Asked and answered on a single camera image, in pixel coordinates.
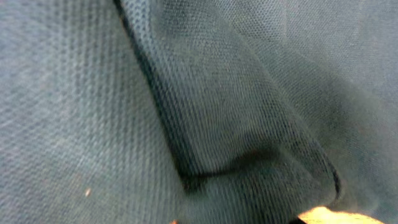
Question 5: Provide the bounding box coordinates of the blue polo shirt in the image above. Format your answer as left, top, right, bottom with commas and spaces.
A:
1, 0, 397, 223

